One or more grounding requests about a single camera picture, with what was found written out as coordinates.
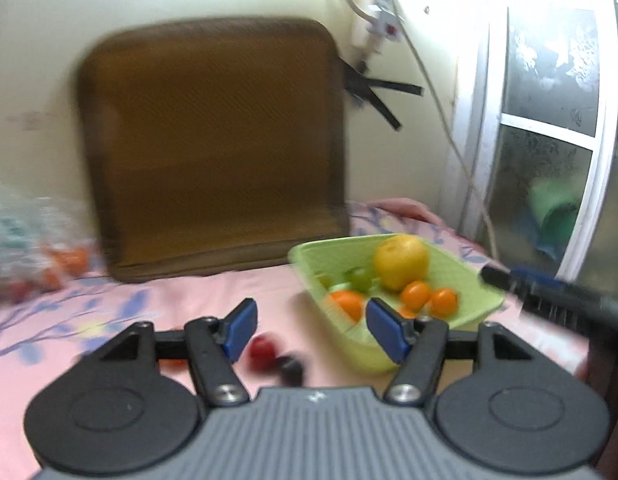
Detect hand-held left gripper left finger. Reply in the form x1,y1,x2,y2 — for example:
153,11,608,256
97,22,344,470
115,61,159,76
81,298,258,407

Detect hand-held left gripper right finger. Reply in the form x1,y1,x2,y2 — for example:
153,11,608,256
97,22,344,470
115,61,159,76
365,298,547,407

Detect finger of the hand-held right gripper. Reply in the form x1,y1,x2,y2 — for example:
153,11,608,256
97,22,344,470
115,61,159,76
480,265,618,345

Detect small red fruit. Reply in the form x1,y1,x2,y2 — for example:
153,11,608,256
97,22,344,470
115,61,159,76
248,335,280,372

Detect small dark purple plum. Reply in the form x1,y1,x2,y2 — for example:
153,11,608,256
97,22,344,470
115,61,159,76
279,354,305,387

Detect light green plastic tray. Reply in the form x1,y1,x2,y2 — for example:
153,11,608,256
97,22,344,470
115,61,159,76
288,233,507,375

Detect small orange kumquat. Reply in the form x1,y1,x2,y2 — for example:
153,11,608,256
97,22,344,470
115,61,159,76
429,287,459,317
400,281,433,311

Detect orange tangerine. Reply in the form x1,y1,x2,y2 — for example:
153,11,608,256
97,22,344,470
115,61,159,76
329,290,366,323

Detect small green fruit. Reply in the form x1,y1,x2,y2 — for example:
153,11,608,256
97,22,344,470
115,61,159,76
343,267,375,292

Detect large yellow citrus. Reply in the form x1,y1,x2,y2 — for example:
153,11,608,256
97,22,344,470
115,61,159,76
373,234,431,292

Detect green plastic container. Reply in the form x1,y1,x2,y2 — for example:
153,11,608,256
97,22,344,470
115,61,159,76
528,177,583,262

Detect pink floral bedsheet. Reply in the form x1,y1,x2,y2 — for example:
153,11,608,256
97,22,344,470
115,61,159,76
0,199,592,480

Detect brown woven seat cushion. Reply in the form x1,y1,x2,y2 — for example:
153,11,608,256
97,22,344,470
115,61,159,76
77,17,353,284

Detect white framed frosted window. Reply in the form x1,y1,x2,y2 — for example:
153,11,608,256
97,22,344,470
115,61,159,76
451,0,618,283

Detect clear plastic bag of fruit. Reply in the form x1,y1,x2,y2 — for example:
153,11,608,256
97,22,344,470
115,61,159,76
0,183,98,307

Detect black tape strips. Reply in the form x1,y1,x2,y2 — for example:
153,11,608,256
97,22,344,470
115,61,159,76
340,56,424,132

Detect white power strip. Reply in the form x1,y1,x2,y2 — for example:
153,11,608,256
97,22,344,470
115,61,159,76
325,0,406,63

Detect white cable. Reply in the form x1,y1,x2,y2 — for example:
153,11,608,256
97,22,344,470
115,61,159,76
388,0,501,263

